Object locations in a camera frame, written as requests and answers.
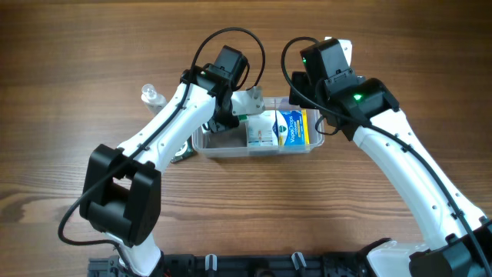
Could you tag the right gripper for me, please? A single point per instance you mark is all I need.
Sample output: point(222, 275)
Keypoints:
point(298, 91)

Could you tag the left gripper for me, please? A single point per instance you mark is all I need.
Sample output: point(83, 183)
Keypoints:
point(224, 120)

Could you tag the white green medicine box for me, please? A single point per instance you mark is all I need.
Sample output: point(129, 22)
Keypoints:
point(248, 102)

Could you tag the blue yellow VapoDrops box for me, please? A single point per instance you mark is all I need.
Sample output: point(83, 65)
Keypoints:
point(292, 127)

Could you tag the clear plastic container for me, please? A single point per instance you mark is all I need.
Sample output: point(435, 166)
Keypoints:
point(233, 143)

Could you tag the white blue medicine box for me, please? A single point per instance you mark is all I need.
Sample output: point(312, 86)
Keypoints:
point(262, 129)

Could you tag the green round floss pack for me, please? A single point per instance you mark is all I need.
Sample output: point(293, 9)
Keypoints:
point(185, 152)

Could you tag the white plastic bottle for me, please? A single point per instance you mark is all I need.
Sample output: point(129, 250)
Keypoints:
point(153, 100)

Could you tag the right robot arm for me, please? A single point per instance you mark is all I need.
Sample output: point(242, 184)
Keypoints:
point(456, 233)

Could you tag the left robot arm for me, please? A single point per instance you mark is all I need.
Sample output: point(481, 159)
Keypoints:
point(122, 191)

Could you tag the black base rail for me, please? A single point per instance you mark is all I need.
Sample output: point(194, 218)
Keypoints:
point(331, 264)

